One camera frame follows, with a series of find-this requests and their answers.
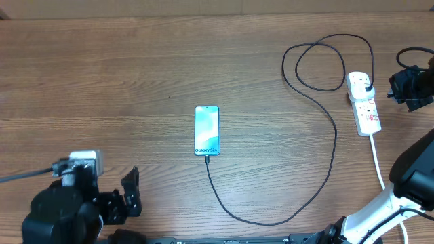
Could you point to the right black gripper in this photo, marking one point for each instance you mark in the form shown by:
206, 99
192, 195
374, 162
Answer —
395, 81

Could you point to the white power strip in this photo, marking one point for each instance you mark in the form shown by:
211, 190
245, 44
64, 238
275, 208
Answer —
365, 113

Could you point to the white charger plug adapter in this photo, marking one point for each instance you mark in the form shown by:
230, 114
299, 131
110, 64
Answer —
359, 93

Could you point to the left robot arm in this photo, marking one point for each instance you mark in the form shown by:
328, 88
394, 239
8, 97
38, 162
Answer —
73, 210

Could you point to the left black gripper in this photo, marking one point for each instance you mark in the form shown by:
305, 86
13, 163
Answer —
118, 210

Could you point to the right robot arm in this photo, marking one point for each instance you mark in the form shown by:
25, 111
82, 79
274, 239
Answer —
410, 192

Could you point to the Samsung Galaxy smartphone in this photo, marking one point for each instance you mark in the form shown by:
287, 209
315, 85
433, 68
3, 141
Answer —
207, 130

